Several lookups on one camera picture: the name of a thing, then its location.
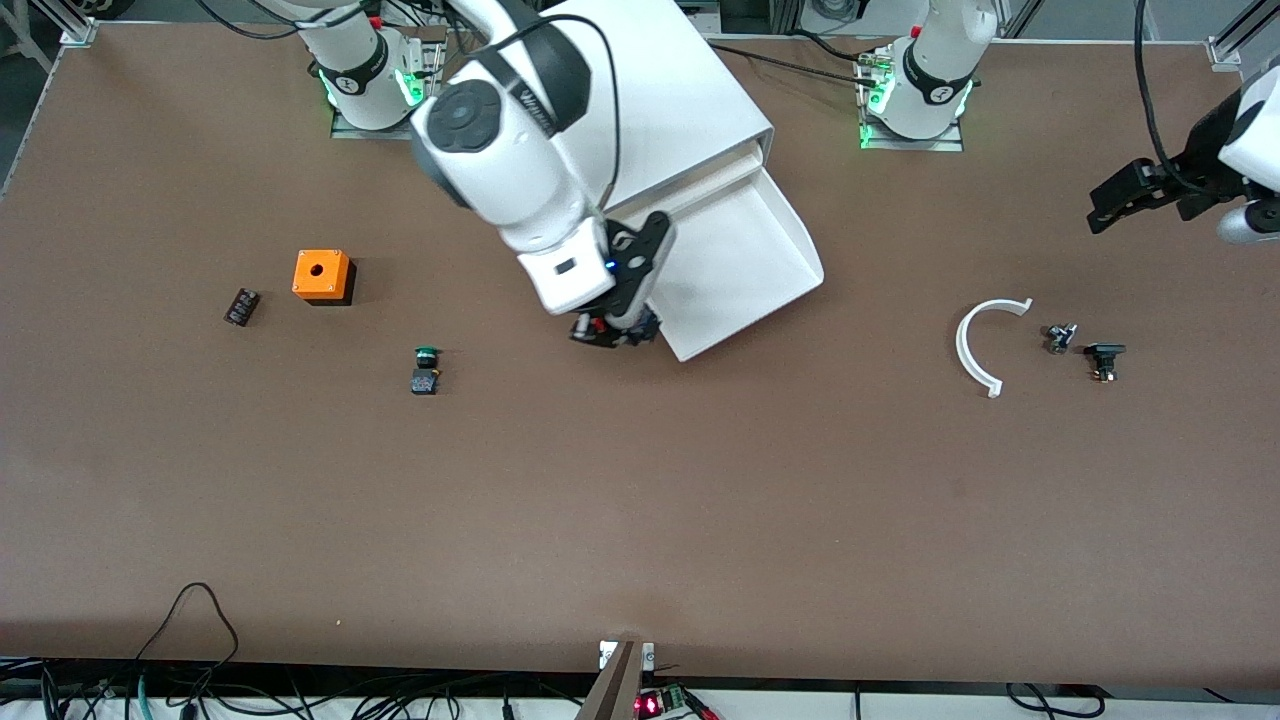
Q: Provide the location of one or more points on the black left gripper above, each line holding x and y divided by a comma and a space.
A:
1194, 163

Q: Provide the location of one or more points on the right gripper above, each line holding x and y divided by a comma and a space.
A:
603, 328

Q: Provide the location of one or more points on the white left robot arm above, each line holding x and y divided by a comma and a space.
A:
930, 70

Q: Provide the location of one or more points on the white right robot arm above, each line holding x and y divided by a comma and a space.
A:
500, 150

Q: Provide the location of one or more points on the black push button part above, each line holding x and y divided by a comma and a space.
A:
1104, 352

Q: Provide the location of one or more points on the small black silver component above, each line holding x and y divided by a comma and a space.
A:
1060, 338

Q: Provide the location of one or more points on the white curved plastic arc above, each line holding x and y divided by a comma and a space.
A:
962, 345

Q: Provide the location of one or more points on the dark cylindrical capacitor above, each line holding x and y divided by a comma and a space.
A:
241, 307

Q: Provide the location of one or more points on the circuit board with red light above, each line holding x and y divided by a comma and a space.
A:
665, 703

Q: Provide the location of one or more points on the green push button switch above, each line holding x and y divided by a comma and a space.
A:
425, 382

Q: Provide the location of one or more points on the aluminium frame profile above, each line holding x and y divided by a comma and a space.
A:
70, 25
1235, 40

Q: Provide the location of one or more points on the orange button enclosure box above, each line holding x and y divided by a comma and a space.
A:
320, 272

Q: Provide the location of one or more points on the grey aluminium camera post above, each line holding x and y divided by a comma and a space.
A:
612, 690

